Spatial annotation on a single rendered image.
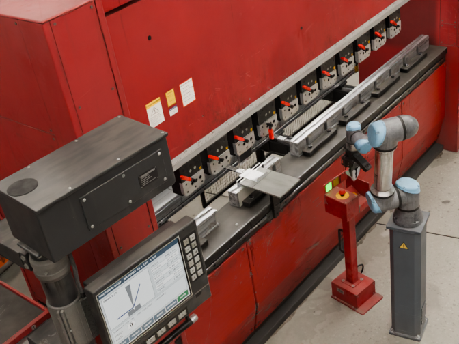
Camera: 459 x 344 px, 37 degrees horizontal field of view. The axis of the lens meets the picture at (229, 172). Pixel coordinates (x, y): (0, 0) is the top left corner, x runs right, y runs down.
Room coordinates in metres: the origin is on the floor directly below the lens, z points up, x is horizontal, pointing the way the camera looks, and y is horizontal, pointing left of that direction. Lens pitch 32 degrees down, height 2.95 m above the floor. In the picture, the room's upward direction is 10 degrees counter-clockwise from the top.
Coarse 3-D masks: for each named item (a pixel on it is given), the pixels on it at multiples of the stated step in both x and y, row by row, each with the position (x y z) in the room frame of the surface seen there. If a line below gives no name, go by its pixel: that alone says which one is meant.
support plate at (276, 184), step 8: (272, 176) 2.99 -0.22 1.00; (280, 176) 2.98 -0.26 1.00; (288, 176) 2.97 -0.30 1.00; (240, 184) 2.98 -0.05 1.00; (248, 184) 2.96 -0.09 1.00; (256, 184) 2.94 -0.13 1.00; (264, 184) 2.93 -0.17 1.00; (272, 184) 2.92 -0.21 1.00; (280, 184) 2.90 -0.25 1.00; (288, 184) 2.89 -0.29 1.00; (264, 192) 2.86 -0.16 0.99; (272, 192) 2.84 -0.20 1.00; (280, 192) 2.83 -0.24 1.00
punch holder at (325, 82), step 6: (330, 60) 3.60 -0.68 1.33; (318, 66) 3.54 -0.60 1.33; (324, 66) 3.55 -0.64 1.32; (330, 66) 3.59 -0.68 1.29; (318, 72) 3.54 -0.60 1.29; (330, 72) 3.59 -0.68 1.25; (336, 72) 3.63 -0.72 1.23; (318, 78) 3.55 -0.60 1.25; (324, 78) 3.54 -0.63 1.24; (330, 78) 3.58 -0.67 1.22; (336, 78) 3.63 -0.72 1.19; (318, 84) 3.55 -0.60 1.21; (324, 84) 3.54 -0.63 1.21; (330, 84) 3.58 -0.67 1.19
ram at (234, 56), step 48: (144, 0) 2.68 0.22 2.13; (192, 0) 2.87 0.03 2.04; (240, 0) 3.10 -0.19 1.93; (288, 0) 3.36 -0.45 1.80; (336, 0) 3.67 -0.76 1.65; (384, 0) 4.06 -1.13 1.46; (144, 48) 2.64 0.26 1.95; (192, 48) 2.83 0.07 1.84; (240, 48) 3.06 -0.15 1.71; (288, 48) 3.33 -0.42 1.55; (336, 48) 3.65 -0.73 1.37; (144, 96) 2.60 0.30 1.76; (240, 96) 3.03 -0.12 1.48; (192, 144) 2.75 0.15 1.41
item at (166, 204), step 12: (348, 72) 4.23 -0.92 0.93; (336, 84) 4.12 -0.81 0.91; (324, 96) 4.02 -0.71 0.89; (300, 108) 3.81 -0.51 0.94; (288, 120) 3.73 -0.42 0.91; (276, 132) 3.62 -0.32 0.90; (216, 180) 3.21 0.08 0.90; (168, 192) 3.03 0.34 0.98; (192, 192) 3.07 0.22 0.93; (156, 204) 2.94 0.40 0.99; (168, 204) 2.95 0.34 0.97; (180, 204) 3.01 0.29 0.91; (156, 216) 2.88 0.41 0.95; (168, 216) 2.93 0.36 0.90
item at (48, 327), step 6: (42, 324) 1.93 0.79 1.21; (48, 324) 1.93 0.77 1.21; (36, 330) 1.90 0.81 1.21; (42, 330) 1.90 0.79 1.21; (48, 330) 1.89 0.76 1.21; (54, 330) 1.89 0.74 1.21; (30, 336) 1.88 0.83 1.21; (36, 336) 1.87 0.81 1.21; (42, 336) 1.86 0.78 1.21; (48, 336) 1.86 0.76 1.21; (54, 336) 1.85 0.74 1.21; (30, 342) 1.87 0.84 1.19; (36, 342) 1.84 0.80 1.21; (42, 342) 1.84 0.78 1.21; (48, 342) 1.83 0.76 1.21; (54, 342) 1.83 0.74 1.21; (60, 342) 1.82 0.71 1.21
